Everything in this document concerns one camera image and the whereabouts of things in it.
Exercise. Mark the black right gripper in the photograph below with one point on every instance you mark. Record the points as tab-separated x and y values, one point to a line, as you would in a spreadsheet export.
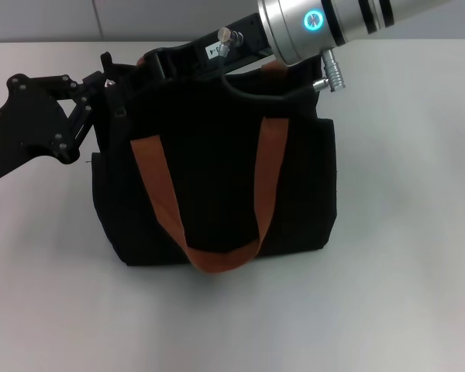
240	46

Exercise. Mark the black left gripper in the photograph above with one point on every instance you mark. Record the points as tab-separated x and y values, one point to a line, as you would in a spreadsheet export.
23	124

